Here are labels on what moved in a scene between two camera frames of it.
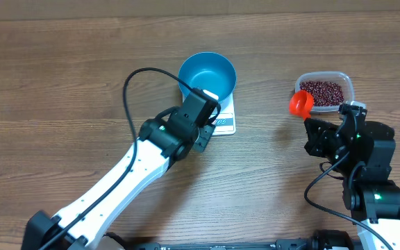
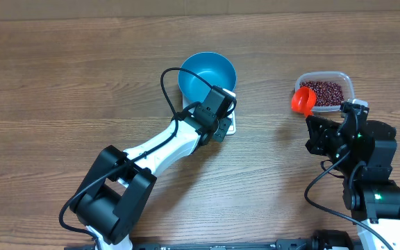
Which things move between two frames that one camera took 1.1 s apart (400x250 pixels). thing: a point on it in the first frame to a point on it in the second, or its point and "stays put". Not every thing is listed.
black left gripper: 206,136 to 223,128
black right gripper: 314,131 stays put
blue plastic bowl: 210,71 stays put
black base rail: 322,239 stays put
